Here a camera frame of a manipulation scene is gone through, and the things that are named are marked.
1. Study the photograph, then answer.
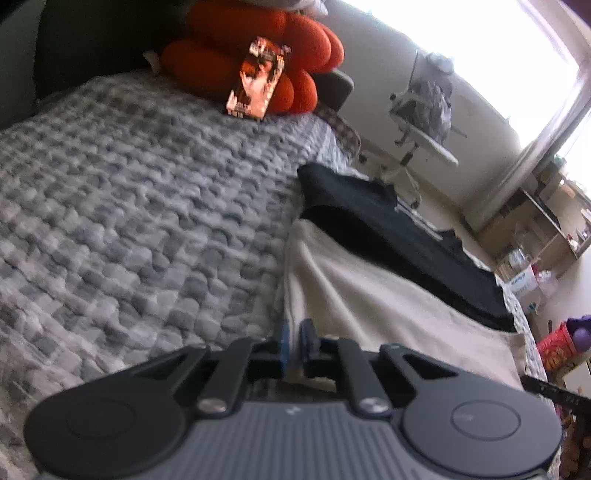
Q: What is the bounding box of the glossy photo card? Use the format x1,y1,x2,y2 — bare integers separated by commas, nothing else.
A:
225,36,292,121

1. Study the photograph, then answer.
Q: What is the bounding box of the pale curtain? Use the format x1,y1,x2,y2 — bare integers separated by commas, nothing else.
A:
464,54,591,232

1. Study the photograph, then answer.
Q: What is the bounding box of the orange plush cushion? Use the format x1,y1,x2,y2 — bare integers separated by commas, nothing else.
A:
160,0,345,117

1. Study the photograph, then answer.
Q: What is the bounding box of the white printed cardboard box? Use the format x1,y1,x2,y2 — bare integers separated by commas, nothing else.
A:
501,265,541,315

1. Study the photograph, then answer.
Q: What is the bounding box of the wooden shelf unit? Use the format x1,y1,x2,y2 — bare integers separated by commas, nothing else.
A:
477,161,591,283

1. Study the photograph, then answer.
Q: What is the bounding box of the grey bag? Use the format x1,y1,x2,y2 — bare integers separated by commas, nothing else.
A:
408,78,454,145

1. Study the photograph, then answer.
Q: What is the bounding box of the white wooden cabinet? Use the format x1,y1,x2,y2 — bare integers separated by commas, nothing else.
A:
560,357,591,394

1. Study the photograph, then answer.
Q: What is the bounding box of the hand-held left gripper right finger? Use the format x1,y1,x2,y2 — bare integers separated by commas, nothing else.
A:
298,318,465,417

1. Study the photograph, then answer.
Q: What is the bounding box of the white office chair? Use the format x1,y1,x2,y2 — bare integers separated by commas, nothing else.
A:
359,48,468,211

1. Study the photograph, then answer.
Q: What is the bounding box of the grey white knitted blanket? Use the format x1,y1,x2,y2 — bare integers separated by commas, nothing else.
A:
0,69,551,480

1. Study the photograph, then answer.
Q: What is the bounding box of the cream and black t-shirt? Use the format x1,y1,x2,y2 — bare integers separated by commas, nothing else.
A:
281,162,528,393

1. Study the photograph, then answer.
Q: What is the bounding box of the white pillow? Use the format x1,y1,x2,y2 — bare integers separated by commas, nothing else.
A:
240,0,329,17

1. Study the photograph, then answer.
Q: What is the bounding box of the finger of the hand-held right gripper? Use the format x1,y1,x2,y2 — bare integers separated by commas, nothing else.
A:
521,375,556,398

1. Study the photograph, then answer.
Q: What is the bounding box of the grey checked cloth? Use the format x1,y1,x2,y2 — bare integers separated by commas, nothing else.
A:
318,108,363,163

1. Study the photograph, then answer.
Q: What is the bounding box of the red basket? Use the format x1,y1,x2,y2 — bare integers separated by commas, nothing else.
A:
535,322,578,373

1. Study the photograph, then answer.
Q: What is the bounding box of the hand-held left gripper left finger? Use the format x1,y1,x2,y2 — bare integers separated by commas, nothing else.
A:
130,318,293,415

